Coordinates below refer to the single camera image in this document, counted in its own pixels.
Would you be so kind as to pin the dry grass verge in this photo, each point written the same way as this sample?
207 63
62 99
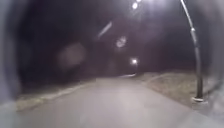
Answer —
173 85
50 95

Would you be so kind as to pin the street lamp pole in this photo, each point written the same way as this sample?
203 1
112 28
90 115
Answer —
196 63

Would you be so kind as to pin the grey asphalt path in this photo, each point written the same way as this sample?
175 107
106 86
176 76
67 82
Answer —
113 106

